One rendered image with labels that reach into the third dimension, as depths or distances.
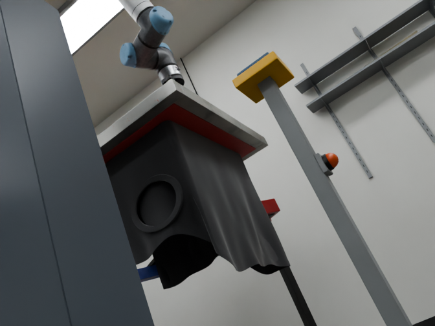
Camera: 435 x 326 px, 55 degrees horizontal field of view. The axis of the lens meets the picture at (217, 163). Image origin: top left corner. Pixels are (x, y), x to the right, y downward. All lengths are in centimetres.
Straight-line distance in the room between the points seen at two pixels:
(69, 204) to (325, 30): 315
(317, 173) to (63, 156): 56
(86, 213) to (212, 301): 290
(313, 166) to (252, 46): 292
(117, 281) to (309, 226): 261
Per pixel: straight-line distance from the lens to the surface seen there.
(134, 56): 138
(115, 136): 113
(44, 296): 64
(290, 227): 327
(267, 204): 261
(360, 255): 95
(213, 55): 402
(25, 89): 80
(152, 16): 133
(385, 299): 94
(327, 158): 99
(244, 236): 115
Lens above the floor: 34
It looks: 24 degrees up
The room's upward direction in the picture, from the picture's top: 24 degrees counter-clockwise
